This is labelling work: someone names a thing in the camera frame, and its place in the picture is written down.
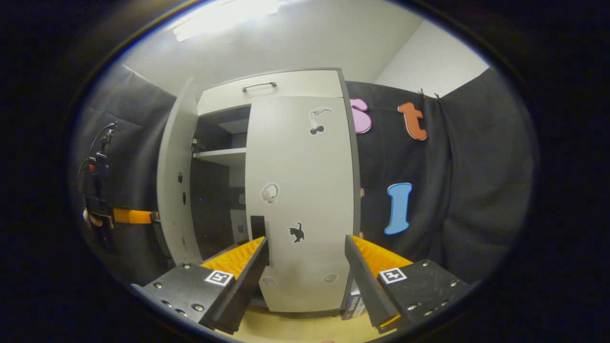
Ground white cabinet shelf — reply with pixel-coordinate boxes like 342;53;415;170
193;148;247;167

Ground small boxes beside cabinet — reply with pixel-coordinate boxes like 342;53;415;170
342;281;366;320

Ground black backdrop cloth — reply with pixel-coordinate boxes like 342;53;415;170
71;64;539;286

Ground white cabinet door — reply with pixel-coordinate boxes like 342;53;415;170
245;97;356;313
157;79;203;265

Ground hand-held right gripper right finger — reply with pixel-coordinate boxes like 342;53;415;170
345;234;477;334

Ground white and grey shoe cabinet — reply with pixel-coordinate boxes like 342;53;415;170
157;68;363;320

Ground white cabinet drawer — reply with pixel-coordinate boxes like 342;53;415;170
196;70;345;115

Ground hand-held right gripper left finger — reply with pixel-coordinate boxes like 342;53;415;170
131;237;271;335

